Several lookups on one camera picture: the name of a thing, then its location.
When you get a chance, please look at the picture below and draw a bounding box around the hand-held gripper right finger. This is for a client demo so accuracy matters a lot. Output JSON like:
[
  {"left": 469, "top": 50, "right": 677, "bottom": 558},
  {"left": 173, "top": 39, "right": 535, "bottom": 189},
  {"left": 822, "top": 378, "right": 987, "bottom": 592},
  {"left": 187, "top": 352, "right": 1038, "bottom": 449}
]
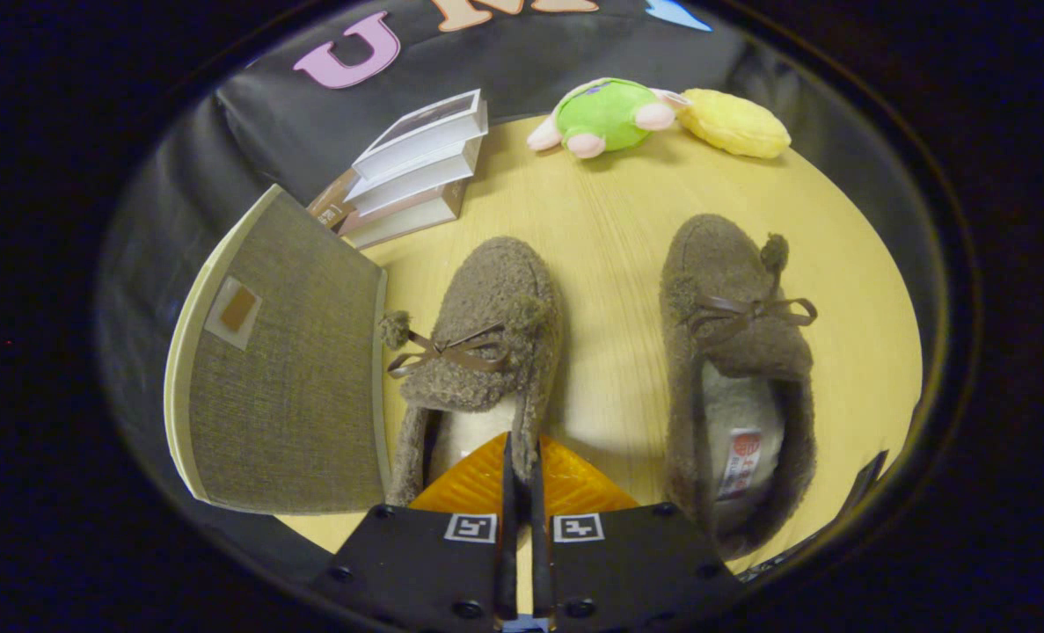
[{"left": 529, "top": 433, "right": 745, "bottom": 633}]

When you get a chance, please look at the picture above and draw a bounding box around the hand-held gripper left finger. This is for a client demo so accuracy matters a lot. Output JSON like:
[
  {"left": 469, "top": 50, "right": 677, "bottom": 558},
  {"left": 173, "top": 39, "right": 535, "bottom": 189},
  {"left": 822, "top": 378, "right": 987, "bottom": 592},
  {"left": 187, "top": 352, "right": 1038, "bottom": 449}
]
[{"left": 310, "top": 431, "right": 522, "bottom": 633}]

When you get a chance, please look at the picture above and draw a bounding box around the brown fuzzy shoe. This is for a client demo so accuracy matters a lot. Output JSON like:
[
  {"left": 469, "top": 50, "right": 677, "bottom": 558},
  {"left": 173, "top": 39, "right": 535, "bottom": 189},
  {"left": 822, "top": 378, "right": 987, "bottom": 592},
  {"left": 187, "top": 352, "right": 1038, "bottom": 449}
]
[
  {"left": 379, "top": 236, "right": 565, "bottom": 509},
  {"left": 660, "top": 214, "right": 819, "bottom": 559}
]

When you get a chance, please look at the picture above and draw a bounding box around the grey fabric storage box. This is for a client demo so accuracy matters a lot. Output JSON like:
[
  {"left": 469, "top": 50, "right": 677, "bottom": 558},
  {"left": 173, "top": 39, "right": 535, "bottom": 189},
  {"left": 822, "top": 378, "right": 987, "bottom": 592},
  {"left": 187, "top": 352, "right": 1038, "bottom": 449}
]
[{"left": 164, "top": 185, "right": 392, "bottom": 516}]

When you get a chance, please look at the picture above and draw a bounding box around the white paperback book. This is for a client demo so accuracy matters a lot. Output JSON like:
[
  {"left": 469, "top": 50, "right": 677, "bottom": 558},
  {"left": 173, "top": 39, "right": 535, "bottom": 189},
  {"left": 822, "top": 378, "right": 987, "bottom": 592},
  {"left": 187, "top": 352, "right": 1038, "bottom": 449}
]
[
  {"left": 344, "top": 141, "right": 480, "bottom": 207},
  {"left": 341, "top": 180, "right": 470, "bottom": 251}
]

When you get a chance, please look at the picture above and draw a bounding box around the green plush toy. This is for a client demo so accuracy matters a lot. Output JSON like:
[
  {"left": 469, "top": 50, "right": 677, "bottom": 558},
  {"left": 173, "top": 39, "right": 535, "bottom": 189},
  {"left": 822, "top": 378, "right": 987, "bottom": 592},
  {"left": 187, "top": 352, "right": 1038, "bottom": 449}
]
[{"left": 526, "top": 77, "right": 691, "bottom": 160}]

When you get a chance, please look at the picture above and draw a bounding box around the yellow plush toy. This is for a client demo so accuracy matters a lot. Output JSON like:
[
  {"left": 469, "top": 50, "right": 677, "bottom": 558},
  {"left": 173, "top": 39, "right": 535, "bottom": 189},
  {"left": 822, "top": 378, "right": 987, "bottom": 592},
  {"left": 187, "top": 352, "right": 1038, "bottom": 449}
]
[{"left": 678, "top": 88, "right": 792, "bottom": 160}]

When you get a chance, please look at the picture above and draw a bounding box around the black backdrop cloth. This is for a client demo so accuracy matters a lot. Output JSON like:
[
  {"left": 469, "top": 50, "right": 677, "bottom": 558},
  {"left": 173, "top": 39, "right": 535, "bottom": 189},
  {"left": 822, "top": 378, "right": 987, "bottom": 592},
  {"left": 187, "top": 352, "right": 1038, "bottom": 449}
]
[{"left": 95, "top": 0, "right": 953, "bottom": 581}]

